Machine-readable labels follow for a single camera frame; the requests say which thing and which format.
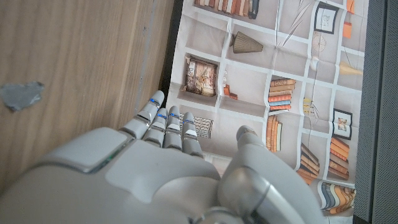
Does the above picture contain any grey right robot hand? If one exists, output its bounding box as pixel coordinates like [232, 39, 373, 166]
[0, 90, 327, 224]

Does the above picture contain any grey tape patch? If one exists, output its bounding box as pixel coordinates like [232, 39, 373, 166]
[0, 81, 45, 112]

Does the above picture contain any printed bookshelf backdrop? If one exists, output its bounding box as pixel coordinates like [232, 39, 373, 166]
[164, 0, 371, 218]

